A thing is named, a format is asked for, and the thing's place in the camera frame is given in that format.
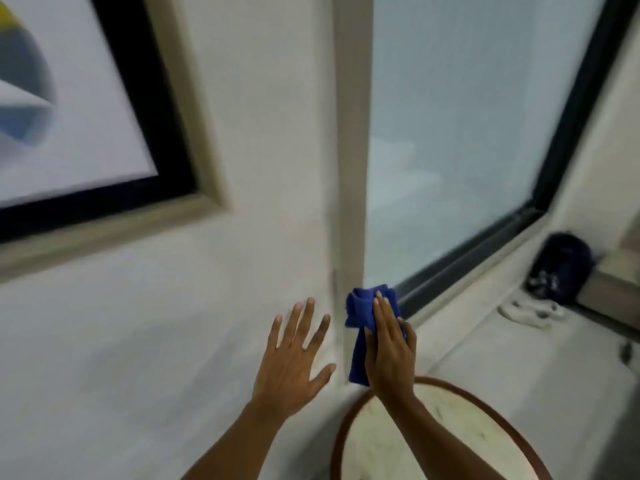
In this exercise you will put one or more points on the person's right hand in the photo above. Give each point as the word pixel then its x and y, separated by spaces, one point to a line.
pixel 392 359

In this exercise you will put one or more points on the person's left hand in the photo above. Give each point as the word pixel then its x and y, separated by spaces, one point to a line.
pixel 287 367

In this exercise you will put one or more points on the person's left thumb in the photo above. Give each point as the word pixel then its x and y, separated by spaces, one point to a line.
pixel 322 377

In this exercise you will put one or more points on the person's left little finger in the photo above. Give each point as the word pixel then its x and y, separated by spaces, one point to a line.
pixel 274 333

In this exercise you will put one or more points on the person's left middle finger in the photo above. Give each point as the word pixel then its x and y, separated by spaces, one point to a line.
pixel 305 322

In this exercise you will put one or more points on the person's right thumb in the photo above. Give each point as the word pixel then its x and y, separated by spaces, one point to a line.
pixel 369 347

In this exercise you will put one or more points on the blue cleaning cloth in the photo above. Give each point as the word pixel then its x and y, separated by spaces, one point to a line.
pixel 361 314

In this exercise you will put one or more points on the person's right forearm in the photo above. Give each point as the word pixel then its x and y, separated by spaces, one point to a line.
pixel 440 444

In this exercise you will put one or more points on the person's left forearm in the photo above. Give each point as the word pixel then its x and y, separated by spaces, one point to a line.
pixel 235 444

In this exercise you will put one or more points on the round wood rimmed marble table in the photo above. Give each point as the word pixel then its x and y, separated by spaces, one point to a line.
pixel 390 439

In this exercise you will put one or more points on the white slippers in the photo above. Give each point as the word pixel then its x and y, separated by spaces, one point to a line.
pixel 532 312

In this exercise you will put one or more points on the dark blue bag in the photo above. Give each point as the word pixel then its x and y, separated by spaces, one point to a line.
pixel 560 267

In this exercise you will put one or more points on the black framed glass window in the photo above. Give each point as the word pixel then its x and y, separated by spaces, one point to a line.
pixel 450 119

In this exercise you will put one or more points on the beige upholstered furniture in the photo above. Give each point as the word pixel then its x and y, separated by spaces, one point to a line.
pixel 615 289

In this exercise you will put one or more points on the framed wall picture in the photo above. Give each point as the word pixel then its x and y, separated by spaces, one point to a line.
pixel 75 119

